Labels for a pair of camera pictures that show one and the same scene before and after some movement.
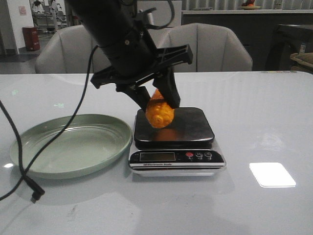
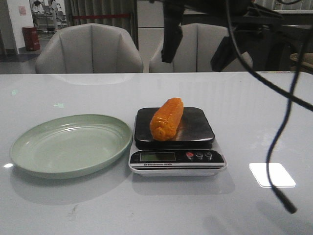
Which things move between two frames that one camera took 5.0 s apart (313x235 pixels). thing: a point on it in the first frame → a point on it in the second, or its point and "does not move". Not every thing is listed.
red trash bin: (31, 36) does not move
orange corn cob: (159, 113) → (165, 122)
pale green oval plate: (88, 142) does not move
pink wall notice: (23, 11) does not move
